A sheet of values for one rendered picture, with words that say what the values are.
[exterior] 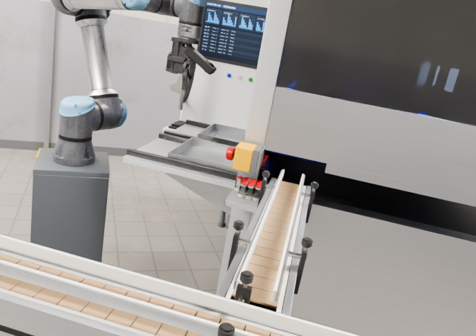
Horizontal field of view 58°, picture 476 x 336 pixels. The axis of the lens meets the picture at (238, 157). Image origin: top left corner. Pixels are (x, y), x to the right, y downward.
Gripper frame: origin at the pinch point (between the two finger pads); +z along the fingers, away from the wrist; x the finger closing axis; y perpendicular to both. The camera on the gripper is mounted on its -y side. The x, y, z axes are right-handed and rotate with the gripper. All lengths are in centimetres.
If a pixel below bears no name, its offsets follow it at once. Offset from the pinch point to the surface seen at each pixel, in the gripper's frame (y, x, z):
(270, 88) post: -29.0, 13.2, -11.0
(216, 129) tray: -1, -53, 21
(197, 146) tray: -2.0, -19.5, 20.9
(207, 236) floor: 6, -118, 110
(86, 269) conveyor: -13, 86, 14
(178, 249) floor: 18, -92, 110
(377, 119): -61, 14, -8
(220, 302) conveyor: -35, 87, 13
